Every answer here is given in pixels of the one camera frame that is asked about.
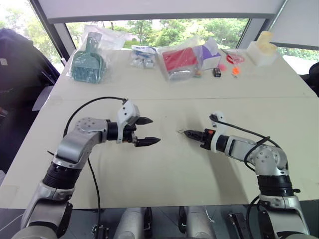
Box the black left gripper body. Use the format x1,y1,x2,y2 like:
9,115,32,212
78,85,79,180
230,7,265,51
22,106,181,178
123,123,138,148

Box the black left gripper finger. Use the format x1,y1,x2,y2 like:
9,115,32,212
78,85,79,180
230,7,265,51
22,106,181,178
134,136,161,148
136,116,154,126

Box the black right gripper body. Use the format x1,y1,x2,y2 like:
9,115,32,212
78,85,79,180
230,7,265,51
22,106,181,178
200,128,216,150

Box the blue white bagged small parts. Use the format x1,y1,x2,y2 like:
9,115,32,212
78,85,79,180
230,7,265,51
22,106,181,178
129,45,160,70

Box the red box in plastic bag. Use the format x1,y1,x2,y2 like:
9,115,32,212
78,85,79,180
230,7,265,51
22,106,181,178
159,46,200,82

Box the purple and white box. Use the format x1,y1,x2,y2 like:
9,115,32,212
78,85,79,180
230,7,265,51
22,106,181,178
198,37,223,71

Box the green dustpan in plastic bag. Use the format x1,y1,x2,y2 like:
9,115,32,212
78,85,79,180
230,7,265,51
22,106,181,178
70,31,108,85

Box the grey rounded robot leg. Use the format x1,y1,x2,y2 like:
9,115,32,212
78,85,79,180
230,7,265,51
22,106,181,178
113,207,146,239
186,206,217,239

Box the red item in clear wrap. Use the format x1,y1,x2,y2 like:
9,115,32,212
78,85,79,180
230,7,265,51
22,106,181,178
220,48,246,65

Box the clear crumpled plastic bag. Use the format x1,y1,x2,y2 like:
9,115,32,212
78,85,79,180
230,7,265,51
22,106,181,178
82,24,128,51

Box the white roller blind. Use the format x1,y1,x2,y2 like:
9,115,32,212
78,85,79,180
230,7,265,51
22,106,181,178
39,0,286,25

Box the dark object at table edge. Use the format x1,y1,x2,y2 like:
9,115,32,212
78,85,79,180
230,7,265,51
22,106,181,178
300,61,319,97

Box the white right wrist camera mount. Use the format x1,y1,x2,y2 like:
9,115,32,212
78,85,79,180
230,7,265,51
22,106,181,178
208,111,229,152

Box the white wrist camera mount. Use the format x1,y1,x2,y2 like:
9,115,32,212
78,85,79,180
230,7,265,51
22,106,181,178
116,99,141,144
208,111,229,152

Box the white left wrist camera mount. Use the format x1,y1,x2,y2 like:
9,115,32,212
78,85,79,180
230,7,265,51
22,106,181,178
116,99,141,144

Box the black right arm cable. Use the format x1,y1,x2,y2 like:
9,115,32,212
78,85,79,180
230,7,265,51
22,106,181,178
210,114,282,173

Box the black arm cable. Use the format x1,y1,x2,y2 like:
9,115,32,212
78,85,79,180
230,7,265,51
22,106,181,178
63,96,128,226
210,114,282,173

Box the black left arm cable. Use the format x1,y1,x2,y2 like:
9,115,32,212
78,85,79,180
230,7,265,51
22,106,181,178
63,96,128,226

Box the black strap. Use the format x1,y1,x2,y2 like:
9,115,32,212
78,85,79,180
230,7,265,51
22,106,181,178
177,206,188,234
143,207,154,238

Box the black metal bracket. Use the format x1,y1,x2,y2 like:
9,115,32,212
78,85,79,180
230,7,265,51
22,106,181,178
91,223,111,239
227,212,247,239

